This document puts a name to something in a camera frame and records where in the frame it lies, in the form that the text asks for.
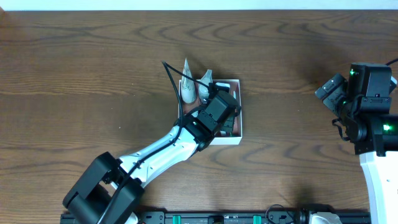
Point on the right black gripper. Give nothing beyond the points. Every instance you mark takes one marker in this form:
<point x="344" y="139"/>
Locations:
<point x="329" y="92"/>

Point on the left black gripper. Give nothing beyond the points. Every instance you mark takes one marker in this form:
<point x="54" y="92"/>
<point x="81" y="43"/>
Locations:
<point x="232" y="123"/>

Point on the clear spray bottle dark liquid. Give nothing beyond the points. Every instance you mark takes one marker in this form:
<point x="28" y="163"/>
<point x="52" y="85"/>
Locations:
<point x="203" y="91"/>

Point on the white Pantene tube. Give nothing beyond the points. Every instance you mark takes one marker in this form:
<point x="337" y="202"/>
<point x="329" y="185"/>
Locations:
<point x="188" y="91"/>

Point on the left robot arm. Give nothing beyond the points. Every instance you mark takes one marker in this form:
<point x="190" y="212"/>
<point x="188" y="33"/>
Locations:
<point x="110" y="189"/>

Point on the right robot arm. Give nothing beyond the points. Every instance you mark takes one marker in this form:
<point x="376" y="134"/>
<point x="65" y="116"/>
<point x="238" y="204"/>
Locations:
<point x="361" y="104"/>

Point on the white box with pink interior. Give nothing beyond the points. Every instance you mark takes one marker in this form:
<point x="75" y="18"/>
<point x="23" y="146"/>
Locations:
<point x="221" y="139"/>

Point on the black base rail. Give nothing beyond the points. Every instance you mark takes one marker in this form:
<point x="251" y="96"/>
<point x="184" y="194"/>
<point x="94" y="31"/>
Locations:
<point x="272" y="216"/>

